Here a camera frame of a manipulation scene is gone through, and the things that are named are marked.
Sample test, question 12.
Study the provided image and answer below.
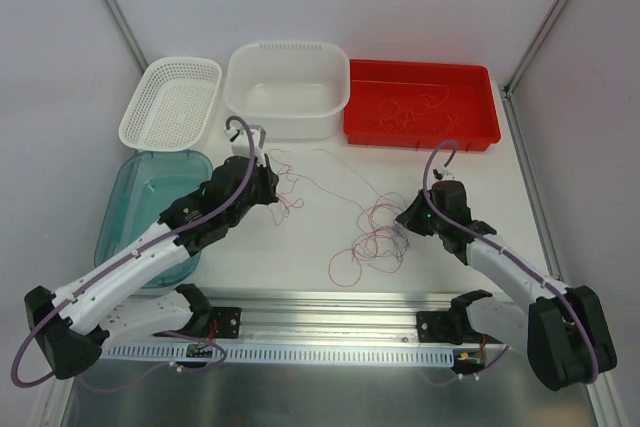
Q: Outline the red white twisted wire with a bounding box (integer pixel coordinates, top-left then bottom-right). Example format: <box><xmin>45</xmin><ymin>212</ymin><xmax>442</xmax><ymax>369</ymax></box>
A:
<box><xmin>267</xmin><ymin>146</ymin><xmax>306</xmax><ymax>227</ymax></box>

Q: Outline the thin wire bundle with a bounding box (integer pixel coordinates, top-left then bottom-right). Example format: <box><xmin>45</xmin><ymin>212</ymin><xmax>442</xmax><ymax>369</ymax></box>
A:
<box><xmin>327</xmin><ymin>189</ymin><xmax>414</xmax><ymax>289</ymax></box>

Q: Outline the pink wire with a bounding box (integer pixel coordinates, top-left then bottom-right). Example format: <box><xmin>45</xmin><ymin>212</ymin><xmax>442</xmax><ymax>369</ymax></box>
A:
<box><xmin>279</xmin><ymin>148</ymin><xmax>386</xmax><ymax>208</ymax></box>

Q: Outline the orange wire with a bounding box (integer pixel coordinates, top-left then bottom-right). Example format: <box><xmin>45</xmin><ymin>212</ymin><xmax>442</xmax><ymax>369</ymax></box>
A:
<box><xmin>362</xmin><ymin>89</ymin><xmax>461</xmax><ymax>138</ymax></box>

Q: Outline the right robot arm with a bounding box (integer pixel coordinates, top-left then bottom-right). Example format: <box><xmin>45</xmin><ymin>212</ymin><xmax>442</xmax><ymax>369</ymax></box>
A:
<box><xmin>395</xmin><ymin>181</ymin><xmax>618</xmax><ymax>391</ymax></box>

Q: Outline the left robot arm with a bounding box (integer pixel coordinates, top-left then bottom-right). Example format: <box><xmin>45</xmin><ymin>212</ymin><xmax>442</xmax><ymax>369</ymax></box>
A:
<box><xmin>24</xmin><ymin>154</ymin><xmax>279</xmax><ymax>380</ymax></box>

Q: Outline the white plastic tub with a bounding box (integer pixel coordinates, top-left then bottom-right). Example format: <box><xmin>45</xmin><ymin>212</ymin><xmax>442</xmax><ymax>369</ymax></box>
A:
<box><xmin>223</xmin><ymin>41</ymin><xmax>351</xmax><ymax>141</ymax></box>

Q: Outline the red plastic tray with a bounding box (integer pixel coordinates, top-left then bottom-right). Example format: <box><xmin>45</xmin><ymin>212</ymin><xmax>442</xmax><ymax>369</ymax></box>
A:
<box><xmin>343</xmin><ymin>59</ymin><xmax>501</xmax><ymax>152</ymax></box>

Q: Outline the teal translucent plastic bin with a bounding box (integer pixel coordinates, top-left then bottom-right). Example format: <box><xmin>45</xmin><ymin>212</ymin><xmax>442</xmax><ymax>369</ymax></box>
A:
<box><xmin>94</xmin><ymin>150</ymin><xmax>213</xmax><ymax>267</ymax></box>

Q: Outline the white perforated plastic basket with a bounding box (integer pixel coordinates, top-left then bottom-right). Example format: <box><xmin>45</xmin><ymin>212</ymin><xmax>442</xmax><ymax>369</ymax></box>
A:
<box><xmin>118</xmin><ymin>56</ymin><xmax>222</xmax><ymax>152</ymax></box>

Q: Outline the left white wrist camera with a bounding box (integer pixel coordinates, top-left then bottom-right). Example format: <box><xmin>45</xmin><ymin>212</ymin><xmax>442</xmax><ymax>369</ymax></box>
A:
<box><xmin>225</xmin><ymin>125</ymin><xmax>267</xmax><ymax>167</ymax></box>

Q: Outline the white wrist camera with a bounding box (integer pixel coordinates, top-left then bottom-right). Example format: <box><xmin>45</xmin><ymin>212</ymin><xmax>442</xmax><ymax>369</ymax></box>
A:
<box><xmin>225</xmin><ymin>125</ymin><xmax>267</xmax><ymax>167</ymax></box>
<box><xmin>432</xmin><ymin>166</ymin><xmax>456</xmax><ymax>181</ymax></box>

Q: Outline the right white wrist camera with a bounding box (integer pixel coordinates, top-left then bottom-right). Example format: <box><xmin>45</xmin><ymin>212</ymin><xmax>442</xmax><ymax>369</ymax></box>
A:
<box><xmin>432</xmin><ymin>166</ymin><xmax>456</xmax><ymax>181</ymax></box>

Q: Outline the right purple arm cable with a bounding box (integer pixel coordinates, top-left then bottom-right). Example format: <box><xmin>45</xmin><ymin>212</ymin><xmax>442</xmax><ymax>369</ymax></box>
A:
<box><xmin>423</xmin><ymin>139</ymin><xmax>601</xmax><ymax>388</ymax></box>

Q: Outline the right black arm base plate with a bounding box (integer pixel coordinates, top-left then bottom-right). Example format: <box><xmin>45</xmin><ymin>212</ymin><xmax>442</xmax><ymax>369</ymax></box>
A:
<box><xmin>415</xmin><ymin>311</ymin><xmax>463</xmax><ymax>345</ymax></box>

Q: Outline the aluminium mounting rail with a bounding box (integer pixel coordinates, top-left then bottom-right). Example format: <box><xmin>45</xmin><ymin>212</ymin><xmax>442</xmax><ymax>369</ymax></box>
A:
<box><xmin>104</xmin><ymin>289</ymin><xmax>556</xmax><ymax>348</ymax></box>

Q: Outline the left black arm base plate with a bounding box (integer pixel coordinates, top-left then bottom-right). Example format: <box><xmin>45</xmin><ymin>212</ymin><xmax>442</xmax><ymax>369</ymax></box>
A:
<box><xmin>208</xmin><ymin>307</ymin><xmax>242</xmax><ymax>339</ymax></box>

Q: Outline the white slotted cable duct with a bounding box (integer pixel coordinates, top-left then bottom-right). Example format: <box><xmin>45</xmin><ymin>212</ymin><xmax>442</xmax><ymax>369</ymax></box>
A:
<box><xmin>102</xmin><ymin>341</ymin><xmax>454</xmax><ymax>368</ymax></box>

